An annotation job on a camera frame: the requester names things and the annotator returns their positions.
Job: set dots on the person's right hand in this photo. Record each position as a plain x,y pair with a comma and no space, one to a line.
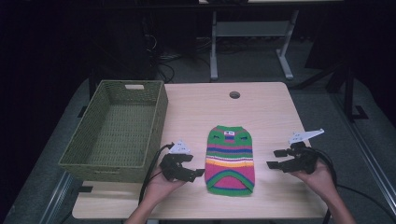
320,182

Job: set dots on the black table bracket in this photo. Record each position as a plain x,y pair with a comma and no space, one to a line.
85,189

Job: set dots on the black metal stand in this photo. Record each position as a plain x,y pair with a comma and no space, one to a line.
349,93

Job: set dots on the aluminium floor rail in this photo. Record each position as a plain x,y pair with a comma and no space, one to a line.
370,155
57,199

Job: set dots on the striped knitted pet sweater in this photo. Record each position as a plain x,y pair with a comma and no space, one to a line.
229,161

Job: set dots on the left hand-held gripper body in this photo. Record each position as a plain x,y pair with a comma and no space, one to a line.
174,169

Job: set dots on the grey metal desk frame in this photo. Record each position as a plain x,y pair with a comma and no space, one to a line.
249,29

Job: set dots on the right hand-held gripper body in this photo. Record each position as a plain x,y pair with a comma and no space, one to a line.
303,161

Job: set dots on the green woven basket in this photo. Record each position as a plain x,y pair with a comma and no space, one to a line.
121,133

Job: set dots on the person's left hand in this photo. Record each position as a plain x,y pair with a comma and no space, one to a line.
160,189

